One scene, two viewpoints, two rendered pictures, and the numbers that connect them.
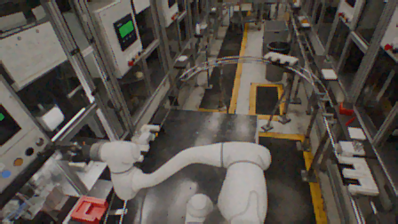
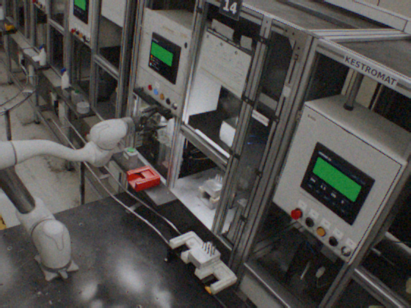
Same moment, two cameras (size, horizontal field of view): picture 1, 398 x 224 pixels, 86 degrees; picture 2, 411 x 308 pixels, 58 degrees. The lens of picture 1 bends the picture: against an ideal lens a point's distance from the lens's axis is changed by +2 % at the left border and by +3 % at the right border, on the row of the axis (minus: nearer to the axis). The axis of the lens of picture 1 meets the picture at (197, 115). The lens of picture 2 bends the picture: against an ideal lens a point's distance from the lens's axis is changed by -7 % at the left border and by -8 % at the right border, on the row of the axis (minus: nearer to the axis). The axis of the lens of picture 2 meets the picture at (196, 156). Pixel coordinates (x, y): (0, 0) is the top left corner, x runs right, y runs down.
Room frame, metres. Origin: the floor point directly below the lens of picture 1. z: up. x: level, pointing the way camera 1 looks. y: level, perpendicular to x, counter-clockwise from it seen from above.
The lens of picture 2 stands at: (1.77, -0.78, 2.34)
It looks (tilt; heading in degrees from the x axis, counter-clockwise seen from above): 33 degrees down; 119
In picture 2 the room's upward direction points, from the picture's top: 11 degrees clockwise
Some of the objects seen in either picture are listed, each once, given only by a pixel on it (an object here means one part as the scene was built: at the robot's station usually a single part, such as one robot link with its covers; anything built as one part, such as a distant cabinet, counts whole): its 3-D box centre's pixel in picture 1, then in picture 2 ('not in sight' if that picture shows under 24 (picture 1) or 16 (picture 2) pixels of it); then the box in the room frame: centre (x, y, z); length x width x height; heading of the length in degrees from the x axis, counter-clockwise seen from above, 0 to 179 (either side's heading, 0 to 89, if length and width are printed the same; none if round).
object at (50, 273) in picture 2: not in sight; (57, 262); (0.64, 0.04, 0.71); 0.22 x 0.18 x 0.06; 163
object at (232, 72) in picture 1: (234, 41); not in sight; (5.30, -1.16, 0.01); 5.85 x 0.59 x 0.01; 163
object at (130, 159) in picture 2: not in sight; (131, 158); (0.50, 0.74, 0.97); 0.08 x 0.08 x 0.12; 73
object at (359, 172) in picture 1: (352, 169); not in sight; (0.78, -0.97, 0.84); 0.37 x 0.14 x 0.10; 163
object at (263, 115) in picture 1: (266, 100); not in sight; (2.72, -1.15, 0.01); 1.00 x 0.55 x 0.01; 163
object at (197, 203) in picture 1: (200, 211); (53, 240); (0.61, 0.05, 0.85); 0.18 x 0.16 x 0.22; 167
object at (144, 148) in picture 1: (143, 143); (201, 264); (1.23, 0.47, 0.84); 0.36 x 0.14 x 0.10; 163
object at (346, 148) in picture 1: (351, 148); not in sight; (0.89, -1.00, 0.92); 0.13 x 0.10 x 0.09; 73
